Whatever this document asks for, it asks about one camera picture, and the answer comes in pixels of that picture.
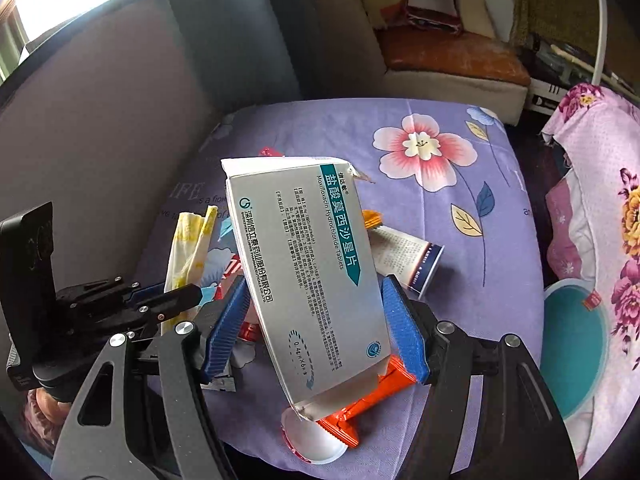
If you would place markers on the beige sofa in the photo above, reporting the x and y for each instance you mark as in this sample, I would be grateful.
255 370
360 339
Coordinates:
450 92

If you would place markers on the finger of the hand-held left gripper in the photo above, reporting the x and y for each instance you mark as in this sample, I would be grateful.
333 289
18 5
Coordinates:
170 304
147 294

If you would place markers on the pink floral cloth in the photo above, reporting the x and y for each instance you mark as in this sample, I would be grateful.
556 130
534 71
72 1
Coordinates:
600 160

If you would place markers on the white cup with red rim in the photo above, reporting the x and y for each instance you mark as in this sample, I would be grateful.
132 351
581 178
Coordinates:
310 440

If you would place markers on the black white electronic device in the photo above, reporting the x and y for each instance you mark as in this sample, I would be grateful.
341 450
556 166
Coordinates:
550 95

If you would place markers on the purple floral cloth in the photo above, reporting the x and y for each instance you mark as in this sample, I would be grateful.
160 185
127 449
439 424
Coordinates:
450 200

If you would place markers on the mustard patterned curtain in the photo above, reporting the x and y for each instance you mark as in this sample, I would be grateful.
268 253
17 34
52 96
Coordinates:
545 0

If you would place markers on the orange seat cushion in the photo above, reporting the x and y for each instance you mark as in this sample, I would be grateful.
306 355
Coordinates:
450 55

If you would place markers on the white pole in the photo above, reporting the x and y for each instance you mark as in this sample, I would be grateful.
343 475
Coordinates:
601 30

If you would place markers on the yellow white wrapper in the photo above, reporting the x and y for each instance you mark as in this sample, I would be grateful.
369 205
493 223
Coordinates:
187 245

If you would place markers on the red wrapper scrap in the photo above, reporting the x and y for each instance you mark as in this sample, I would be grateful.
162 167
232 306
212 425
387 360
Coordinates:
266 151

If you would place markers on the white paper cup navy base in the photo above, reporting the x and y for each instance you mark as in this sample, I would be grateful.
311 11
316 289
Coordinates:
405 255

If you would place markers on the red cola can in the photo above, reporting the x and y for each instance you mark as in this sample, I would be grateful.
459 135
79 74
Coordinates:
232 270

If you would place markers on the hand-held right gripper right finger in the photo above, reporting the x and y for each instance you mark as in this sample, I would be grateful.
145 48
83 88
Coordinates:
402 330

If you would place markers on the teal plastic basin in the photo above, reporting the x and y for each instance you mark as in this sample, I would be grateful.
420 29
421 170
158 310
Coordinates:
575 350

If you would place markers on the large orange wrapper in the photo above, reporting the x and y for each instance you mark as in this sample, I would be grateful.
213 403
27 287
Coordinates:
360 410

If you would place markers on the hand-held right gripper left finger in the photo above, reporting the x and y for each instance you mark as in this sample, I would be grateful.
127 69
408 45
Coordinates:
227 330

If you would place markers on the silver medicine box teal label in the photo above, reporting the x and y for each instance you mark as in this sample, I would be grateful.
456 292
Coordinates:
300 260

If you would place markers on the cream cushion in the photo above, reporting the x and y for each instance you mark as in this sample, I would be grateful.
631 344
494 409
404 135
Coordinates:
475 12

